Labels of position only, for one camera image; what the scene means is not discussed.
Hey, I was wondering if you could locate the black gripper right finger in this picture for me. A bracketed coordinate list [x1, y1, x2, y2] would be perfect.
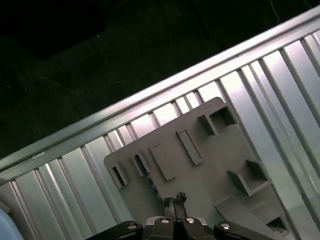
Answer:
[174, 191, 273, 240]

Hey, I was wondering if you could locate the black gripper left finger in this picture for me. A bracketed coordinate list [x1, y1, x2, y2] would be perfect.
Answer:
[87, 197, 176, 240]

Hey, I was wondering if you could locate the grey parts rack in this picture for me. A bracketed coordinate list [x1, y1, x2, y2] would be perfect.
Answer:
[103, 96, 291, 240]

